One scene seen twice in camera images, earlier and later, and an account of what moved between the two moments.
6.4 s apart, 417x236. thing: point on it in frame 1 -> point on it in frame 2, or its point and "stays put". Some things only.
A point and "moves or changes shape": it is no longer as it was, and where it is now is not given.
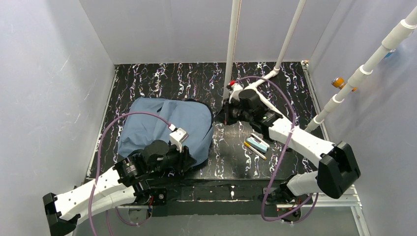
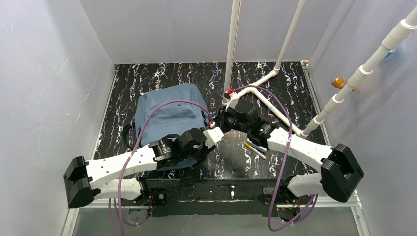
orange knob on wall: (339, 82) stays put
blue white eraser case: (257, 143) stays put
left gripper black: (184, 155) -> (198, 151)
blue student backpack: (194, 117) moves or changes shape
